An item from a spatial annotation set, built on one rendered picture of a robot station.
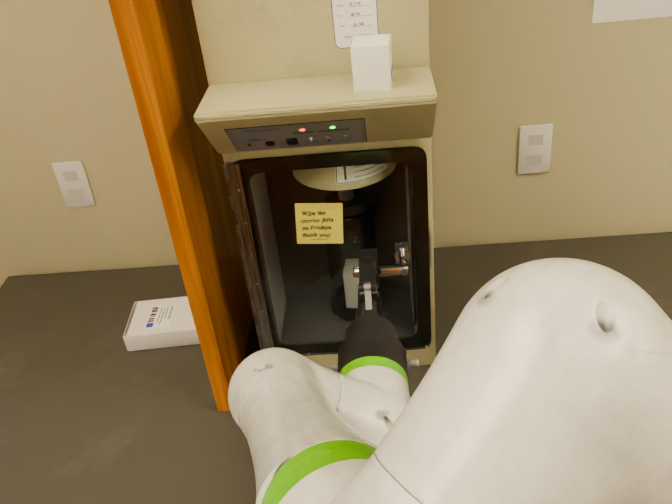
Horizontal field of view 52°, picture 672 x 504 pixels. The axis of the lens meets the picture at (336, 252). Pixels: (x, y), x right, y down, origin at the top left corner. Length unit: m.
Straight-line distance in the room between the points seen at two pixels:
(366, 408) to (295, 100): 0.41
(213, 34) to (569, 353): 0.77
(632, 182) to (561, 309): 1.34
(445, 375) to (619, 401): 0.09
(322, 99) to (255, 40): 0.15
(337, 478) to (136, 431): 0.89
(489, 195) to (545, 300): 1.26
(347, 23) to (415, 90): 0.14
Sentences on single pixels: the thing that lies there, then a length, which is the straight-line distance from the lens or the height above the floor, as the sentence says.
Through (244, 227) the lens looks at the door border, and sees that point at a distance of 1.13.
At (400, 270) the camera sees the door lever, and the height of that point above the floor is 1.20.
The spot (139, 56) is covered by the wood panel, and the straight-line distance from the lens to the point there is 0.95.
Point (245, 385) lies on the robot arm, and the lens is 0.75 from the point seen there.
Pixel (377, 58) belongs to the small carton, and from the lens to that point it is 0.92.
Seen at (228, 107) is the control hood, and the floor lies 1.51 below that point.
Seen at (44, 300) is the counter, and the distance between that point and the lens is 1.73.
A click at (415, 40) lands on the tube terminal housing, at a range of 1.01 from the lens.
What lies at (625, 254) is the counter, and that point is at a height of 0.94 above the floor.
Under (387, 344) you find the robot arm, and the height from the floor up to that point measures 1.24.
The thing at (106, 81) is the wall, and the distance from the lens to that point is 1.56.
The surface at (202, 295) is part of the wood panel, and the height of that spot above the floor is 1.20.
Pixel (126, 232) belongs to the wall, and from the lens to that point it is 1.73.
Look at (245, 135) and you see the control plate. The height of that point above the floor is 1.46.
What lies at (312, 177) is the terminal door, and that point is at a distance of 1.07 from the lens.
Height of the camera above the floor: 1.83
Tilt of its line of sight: 33 degrees down
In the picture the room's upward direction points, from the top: 7 degrees counter-clockwise
